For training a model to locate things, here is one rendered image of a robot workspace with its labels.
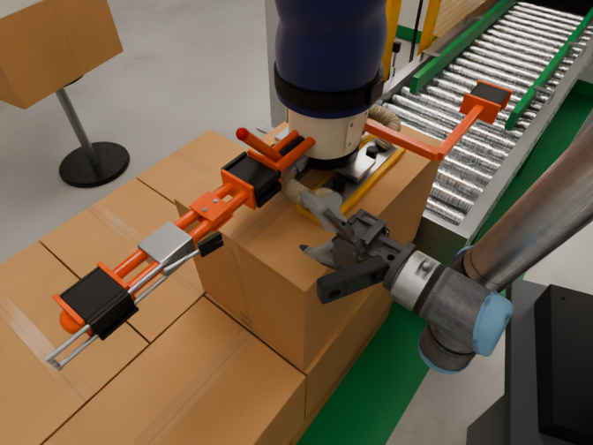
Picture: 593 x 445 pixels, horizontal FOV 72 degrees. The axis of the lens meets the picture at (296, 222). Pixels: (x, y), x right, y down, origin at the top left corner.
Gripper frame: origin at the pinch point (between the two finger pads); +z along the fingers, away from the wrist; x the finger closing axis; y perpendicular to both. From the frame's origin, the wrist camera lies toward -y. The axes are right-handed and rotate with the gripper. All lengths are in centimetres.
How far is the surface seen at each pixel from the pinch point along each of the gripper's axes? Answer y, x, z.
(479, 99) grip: 54, 3, -11
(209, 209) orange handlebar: -8.3, 1.4, 13.4
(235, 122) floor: 118, -107, 147
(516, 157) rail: 112, -48, -20
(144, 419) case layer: -38, -53, 18
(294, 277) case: -2.8, -12.9, -1.7
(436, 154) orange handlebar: 31.9, 0.9, -11.6
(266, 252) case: -1.7, -12.9, 6.8
